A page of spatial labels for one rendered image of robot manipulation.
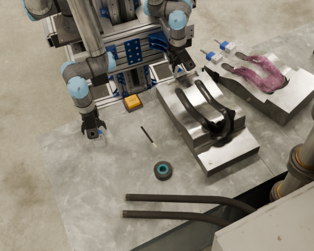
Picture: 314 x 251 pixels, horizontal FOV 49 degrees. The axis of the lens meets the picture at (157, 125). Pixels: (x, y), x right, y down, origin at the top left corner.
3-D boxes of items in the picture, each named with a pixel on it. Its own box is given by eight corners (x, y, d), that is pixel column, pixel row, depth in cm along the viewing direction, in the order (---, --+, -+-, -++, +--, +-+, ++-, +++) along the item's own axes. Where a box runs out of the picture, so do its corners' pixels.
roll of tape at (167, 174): (165, 184, 148) (165, 181, 145) (150, 175, 151) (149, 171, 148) (176, 170, 151) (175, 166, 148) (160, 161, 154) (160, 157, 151)
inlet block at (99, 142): (91, 125, 168) (89, 119, 164) (101, 123, 168) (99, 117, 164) (95, 148, 161) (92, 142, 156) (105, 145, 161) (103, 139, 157)
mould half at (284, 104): (203, 72, 182) (204, 57, 173) (235, 47, 190) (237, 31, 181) (283, 127, 159) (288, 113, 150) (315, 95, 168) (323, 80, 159)
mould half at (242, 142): (157, 97, 175) (154, 79, 163) (202, 78, 179) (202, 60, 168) (207, 177, 148) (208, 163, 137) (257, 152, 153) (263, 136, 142)
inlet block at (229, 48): (211, 45, 188) (211, 38, 184) (217, 41, 190) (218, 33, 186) (229, 57, 182) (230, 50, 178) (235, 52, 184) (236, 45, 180)
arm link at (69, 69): (87, 66, 147) (95, 84, 141) (62, 76, 145) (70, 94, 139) (82, 53, 141) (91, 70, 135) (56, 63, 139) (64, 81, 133)
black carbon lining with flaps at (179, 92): (172, 92, 167) (171, 79, 159) (201, 80, 170) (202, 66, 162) (209, 147, 148) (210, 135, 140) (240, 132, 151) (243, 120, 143)
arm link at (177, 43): (189, 35, 156) (175, 43, 154) (189, 43, 160) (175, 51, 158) (180, 27, 160) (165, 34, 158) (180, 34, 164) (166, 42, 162)
